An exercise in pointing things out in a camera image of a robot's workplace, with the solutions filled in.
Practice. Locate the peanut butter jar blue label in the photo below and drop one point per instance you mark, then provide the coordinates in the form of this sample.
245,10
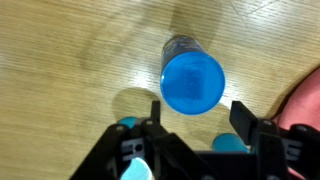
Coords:
180,45

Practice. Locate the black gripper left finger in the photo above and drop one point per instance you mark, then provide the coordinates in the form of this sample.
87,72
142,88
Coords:
156,133

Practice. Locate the blue round plastic lid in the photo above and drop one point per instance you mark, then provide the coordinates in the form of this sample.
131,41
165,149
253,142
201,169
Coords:
192,83

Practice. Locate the teal plastic cup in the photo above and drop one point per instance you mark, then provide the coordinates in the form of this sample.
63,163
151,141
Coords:
135,170
228,143

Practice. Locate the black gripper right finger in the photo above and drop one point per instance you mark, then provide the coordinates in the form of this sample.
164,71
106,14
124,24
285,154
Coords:
266,143

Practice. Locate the orange cloth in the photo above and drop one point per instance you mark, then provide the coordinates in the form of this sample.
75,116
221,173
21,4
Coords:
306,100

